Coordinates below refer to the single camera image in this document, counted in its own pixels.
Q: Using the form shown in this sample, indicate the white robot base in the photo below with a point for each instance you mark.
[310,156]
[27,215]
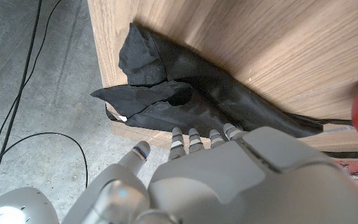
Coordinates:
[20,208]

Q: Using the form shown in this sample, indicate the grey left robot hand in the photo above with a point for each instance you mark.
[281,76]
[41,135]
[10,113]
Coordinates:
[228,186]

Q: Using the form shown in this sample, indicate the black cloth bag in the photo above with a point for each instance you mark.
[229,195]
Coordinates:
[197,102]

